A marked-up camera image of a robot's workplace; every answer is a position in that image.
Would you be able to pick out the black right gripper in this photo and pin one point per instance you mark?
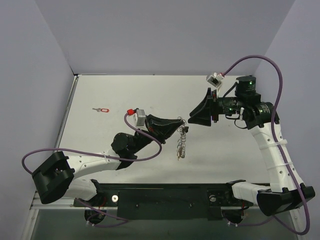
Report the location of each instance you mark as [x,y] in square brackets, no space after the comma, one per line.
[214,106]

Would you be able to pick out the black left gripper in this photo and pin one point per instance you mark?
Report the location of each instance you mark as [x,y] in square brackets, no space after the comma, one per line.
[151,128]

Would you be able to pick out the metal disc with key rings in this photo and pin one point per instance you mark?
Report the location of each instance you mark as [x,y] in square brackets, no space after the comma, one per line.
[181,143]

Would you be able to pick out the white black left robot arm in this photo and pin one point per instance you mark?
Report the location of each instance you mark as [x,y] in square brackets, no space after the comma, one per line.
[62,176]

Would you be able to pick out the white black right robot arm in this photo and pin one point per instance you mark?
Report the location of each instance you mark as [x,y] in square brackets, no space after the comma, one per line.
[285,186]

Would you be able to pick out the key with red tag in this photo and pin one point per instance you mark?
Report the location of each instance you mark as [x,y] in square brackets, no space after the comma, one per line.
[102,110]

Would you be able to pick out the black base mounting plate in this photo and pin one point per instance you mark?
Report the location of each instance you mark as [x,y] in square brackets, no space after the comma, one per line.
[168,201]

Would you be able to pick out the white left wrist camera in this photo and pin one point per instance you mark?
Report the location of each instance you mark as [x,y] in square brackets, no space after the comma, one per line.
[139,117]

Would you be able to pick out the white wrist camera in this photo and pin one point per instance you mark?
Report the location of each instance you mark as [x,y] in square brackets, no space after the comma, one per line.
[139,117]
[216,79]

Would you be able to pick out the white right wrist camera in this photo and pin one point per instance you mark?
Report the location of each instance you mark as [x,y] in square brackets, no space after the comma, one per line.
[216,79]

